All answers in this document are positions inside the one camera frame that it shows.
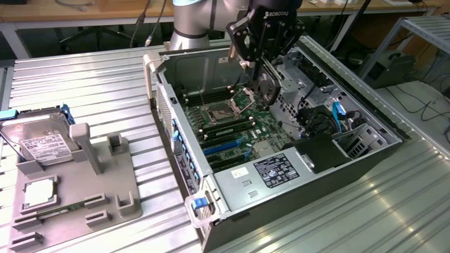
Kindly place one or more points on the silver chipset heatsink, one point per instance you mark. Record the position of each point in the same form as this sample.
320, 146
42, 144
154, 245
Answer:
265, 147

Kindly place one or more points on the wooden desk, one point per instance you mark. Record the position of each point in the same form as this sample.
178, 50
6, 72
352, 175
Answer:
70, 14

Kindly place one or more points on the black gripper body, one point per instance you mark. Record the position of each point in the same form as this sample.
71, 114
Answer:
274, 8

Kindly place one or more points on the green motherboard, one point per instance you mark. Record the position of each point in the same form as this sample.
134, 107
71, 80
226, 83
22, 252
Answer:
268, 126

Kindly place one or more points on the black office chair base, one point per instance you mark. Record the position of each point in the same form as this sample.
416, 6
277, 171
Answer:
97, 29

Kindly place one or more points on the small silver disk bay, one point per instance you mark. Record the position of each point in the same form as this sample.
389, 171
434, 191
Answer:
369, 137

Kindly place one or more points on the blue slot latch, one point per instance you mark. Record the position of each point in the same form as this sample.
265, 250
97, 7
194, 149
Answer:
197, 178
191, 166
174, 125
177, 137
186, 155

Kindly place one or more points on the CPU socket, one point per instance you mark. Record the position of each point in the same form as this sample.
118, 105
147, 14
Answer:
220, 114

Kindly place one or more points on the black RAM slot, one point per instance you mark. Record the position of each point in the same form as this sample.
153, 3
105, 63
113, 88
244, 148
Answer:
226, 126
225, 122

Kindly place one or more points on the open black PC case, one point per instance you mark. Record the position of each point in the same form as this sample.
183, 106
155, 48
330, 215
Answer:
317, 189

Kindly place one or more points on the metal socket cover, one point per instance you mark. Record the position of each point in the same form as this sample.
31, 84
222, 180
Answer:
242, 99

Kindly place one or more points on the silver hard disk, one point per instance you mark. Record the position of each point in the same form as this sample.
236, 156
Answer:
39, 137

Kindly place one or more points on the silver power supply unit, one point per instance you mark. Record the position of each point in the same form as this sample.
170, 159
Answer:
240, 189

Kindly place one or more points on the green loose RAM stick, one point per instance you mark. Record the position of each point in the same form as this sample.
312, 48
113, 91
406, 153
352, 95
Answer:
67, 209

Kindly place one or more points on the blue case latch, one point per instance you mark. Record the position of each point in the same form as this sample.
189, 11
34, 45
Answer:
199, 204

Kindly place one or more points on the grey metal shelf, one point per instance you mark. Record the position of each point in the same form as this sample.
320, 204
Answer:
429, 29

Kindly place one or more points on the perforated silver disk bay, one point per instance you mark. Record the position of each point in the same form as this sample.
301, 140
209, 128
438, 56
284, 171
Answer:
292, 87

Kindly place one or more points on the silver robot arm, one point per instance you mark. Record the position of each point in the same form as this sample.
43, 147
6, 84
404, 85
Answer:
190, 23

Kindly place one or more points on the blue disk caddy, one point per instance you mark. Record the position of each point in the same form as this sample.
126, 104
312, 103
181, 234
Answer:
67, 113

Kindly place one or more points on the cyan plastic tab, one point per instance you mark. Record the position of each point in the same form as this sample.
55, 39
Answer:
9, 115

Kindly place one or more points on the installed dark RAM stick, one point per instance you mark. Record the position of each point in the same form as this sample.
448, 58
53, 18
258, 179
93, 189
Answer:
229, 130

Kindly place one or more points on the black box device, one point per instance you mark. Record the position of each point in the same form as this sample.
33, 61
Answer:
394, 68

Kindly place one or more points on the black expansion slot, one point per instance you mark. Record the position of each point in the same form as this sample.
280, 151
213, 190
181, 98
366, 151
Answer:
229, 165
225, 158

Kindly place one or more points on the grey parts rack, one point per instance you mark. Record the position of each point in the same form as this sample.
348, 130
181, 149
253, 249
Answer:
81, 184

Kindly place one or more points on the silver CPU chip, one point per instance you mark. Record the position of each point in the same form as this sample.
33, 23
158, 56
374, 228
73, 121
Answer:
39, 193

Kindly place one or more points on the black graphics card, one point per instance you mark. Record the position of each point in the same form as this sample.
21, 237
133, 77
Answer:
269, 88

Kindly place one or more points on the thin locking lever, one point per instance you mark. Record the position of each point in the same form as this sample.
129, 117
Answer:
203, 100

